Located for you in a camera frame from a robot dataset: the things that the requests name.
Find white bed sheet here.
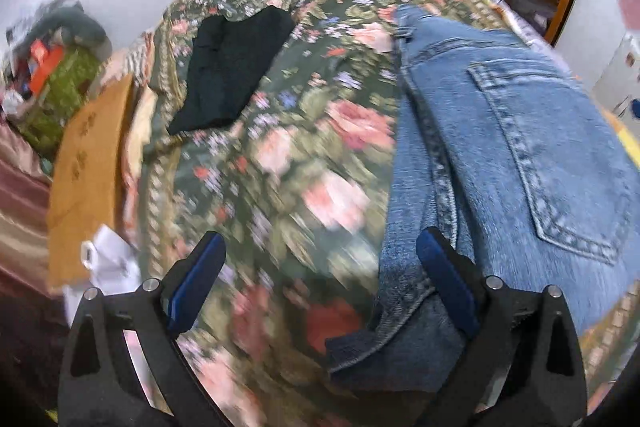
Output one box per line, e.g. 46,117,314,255
467,0,552,48

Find pile of white papers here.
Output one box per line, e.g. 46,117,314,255
64,224,144,299

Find striped pink curtain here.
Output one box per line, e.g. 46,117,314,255
0,119,67,300

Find floral green blanket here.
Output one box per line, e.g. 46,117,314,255
121,0,632,427

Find dark grey bag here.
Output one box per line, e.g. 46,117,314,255
512,0,557,34

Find white heart-print wardrobe door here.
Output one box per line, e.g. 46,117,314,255
554,0,640,110

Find wooden lap desk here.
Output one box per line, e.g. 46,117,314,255
46,73,137,294

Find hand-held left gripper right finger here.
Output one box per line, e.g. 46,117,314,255
415,227,589,427

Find black folded garment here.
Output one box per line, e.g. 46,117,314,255
167,6,297,136

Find grey long pillow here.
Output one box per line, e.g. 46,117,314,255
29,3,114,56

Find blue jeans pants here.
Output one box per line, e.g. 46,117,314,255
325,4,635,394

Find orange box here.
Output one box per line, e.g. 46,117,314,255
27,41,67,96

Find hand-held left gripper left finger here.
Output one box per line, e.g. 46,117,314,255
57,230,236,427

